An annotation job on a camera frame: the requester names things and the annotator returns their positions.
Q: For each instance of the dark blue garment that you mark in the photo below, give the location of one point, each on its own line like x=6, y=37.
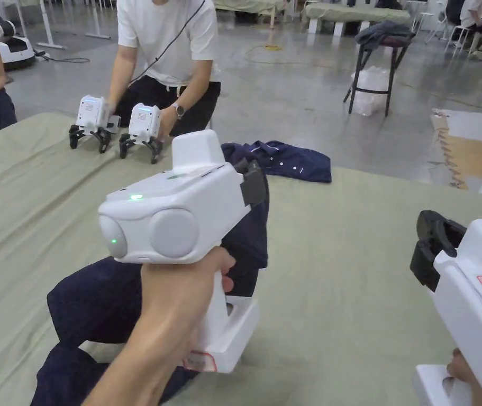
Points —
x=97, y=304

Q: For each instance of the person's left forearm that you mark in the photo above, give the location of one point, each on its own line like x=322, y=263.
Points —
x=143, y=368

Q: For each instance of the clear plastic bag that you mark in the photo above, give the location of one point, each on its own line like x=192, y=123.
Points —
x=370, y=91

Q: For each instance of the white wheeled robot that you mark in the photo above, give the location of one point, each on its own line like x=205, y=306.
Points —
x=16, y=48

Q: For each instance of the bed with pale green sheet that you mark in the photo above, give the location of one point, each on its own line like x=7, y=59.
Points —
x=342, y=262
x=249, y=5
x=355, y=12

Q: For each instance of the person's right hand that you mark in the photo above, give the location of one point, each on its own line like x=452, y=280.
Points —
x=463, y=372

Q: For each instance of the white-legged desk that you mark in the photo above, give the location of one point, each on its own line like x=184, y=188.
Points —
x=92, y=21

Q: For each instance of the flat brown cardboard sheet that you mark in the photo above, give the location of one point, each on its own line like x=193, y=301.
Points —
x=467, y=152

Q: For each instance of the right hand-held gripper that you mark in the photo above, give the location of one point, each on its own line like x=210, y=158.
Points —
x=477, y=275

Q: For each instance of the person's left hand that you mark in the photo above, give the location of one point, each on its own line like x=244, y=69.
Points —
x=173, y=296

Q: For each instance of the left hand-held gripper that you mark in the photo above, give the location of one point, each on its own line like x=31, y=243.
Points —
x=190, y=198

